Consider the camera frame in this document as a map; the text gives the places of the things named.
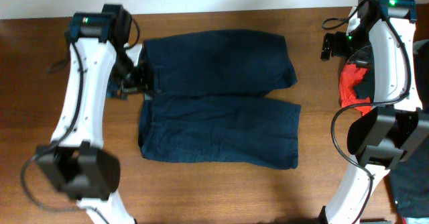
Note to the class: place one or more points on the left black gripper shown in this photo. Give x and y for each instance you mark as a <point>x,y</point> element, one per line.
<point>145,80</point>

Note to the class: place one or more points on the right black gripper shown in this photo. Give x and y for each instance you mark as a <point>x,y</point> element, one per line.
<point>338,51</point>

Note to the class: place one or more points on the dark teal shorts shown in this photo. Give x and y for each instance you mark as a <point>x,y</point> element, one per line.
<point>211,104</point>

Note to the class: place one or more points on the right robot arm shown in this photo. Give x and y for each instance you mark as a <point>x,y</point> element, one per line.
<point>380,36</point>

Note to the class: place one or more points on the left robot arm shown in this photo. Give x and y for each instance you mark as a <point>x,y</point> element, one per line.
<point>103,64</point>

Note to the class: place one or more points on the red garment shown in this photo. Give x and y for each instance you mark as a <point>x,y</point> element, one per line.
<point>356,85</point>

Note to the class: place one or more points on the navy garment in pile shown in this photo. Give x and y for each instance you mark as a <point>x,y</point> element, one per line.
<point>409,180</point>

